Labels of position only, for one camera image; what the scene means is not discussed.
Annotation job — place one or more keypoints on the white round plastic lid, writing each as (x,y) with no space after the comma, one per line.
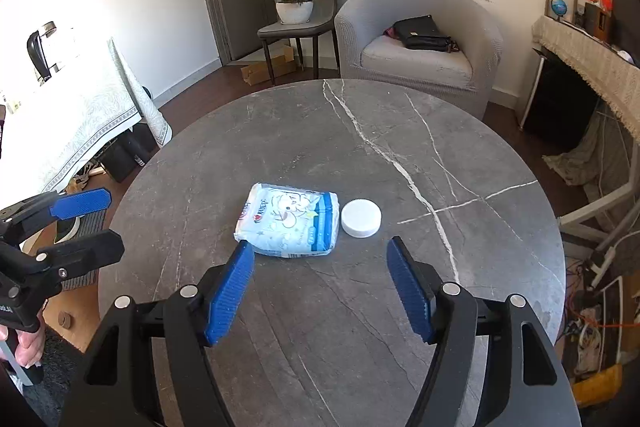
(361,217)

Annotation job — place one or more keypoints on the blue tissue packet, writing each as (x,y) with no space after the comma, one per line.
(285,217)

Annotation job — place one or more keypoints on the grey draped cloth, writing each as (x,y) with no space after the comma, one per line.
(580,152)

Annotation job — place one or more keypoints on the brown wooden box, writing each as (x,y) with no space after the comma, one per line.
(597,24)

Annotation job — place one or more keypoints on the black handbag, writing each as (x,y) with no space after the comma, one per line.
(417,29)

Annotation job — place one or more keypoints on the small blue globe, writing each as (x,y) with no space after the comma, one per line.
(558,6)

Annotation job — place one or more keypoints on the cream lace cloth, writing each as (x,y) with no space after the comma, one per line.
(590,62)

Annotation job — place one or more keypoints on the pink cloth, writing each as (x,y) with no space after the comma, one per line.
(390,32)

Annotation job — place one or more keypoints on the potted plant in white pot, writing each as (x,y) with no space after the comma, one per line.
(295,12)

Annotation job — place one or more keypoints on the person's left hand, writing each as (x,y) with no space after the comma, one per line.
(30,349)

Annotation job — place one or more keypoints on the black monitor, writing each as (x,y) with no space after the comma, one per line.
(627,22)

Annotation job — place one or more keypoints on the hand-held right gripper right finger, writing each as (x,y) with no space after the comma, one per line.
(410,287)

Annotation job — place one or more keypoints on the white power strip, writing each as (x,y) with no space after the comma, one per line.
(598,264)

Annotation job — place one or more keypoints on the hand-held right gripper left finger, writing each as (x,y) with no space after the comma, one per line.
(230,292)

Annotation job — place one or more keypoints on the black curved chair back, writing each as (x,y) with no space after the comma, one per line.
(36,54)

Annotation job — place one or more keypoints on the table with white cloth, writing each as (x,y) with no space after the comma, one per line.
(85,122)

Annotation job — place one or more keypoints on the flat cardboard box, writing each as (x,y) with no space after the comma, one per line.
(257,72)

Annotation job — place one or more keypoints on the white desk frame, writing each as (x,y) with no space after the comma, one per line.
(600,207)

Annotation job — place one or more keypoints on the dark ridged mat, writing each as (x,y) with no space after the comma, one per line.
(92,222)

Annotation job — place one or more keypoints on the black cabinet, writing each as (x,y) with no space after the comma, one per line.
(555,107)

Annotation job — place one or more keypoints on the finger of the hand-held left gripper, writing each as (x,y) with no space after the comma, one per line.
(90,249)
(80,203)

